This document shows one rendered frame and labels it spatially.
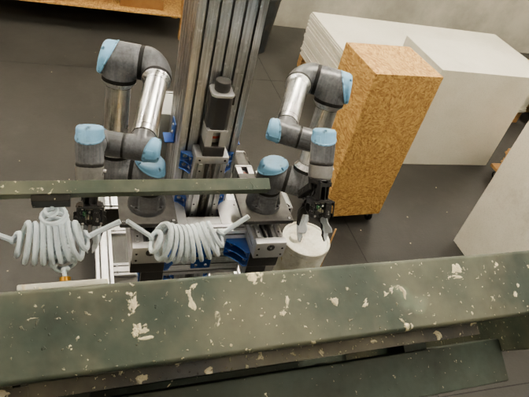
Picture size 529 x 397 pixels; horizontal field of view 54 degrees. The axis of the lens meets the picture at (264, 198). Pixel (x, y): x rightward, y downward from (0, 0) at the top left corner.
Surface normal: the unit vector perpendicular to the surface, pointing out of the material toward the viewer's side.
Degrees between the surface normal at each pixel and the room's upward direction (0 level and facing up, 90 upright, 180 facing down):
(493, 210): 90
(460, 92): 90
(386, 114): 90
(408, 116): 90
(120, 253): 0
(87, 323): 30
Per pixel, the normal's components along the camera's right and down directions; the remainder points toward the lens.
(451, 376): 0.33, -0.32
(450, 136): 0.26, 0.66
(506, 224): -0.94, 0.00
